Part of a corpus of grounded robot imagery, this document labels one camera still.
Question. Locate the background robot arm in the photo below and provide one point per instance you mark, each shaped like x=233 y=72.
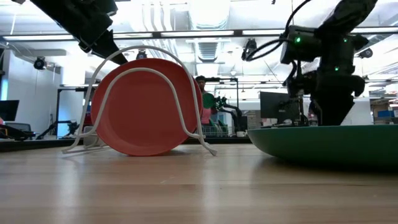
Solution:
x=231 y=115
x=73 y=127

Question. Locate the large green plate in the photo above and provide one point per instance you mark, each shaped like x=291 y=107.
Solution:
x=326 y=144

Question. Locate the person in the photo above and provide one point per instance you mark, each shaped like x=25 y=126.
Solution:
x=201 y=82

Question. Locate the large black monitor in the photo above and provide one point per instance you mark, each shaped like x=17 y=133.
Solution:
x=276 y=105

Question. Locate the white pillar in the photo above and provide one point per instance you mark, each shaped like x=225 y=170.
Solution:
x=362 y=112

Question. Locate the black aluminium table frame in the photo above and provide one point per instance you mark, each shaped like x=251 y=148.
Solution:
x=31 y=144

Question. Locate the plain orange plate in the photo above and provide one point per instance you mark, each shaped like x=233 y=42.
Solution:
x=140 y=118

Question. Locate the grey white timer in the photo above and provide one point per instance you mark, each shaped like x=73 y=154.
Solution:
x=88 y=137

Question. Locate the small dark screen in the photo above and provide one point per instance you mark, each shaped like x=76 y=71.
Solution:
x=8 y=110

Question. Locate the black ceiling camera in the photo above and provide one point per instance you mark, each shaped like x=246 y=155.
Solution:
x=141 y=54
x=39 y=63
x=248 y=48
x=366 y=53

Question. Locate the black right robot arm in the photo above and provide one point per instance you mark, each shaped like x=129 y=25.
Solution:
x=345 y=15

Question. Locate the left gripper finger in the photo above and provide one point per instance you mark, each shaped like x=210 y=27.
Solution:
x=109 y=49

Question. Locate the small green background plate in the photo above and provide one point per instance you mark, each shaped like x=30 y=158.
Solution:
x=209 y=100

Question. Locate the blue bin shelf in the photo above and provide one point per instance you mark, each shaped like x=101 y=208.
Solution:
x=385 y=113

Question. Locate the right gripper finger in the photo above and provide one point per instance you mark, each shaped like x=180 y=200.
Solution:
x=332 y=112

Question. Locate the black gantry frame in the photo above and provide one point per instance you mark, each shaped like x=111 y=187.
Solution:
x=237 y=93
x=58 y=112

